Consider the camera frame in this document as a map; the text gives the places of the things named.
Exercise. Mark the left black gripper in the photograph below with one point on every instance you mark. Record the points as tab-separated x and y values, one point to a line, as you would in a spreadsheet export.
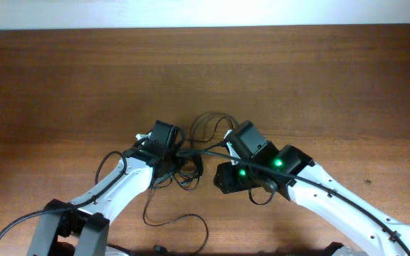
173	151

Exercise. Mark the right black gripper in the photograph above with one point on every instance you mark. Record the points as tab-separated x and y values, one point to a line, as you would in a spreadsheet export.
228	183

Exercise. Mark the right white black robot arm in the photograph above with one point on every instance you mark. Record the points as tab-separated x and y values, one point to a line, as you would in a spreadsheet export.
303	181

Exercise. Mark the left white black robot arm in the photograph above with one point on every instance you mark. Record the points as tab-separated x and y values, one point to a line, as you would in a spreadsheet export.
81	226

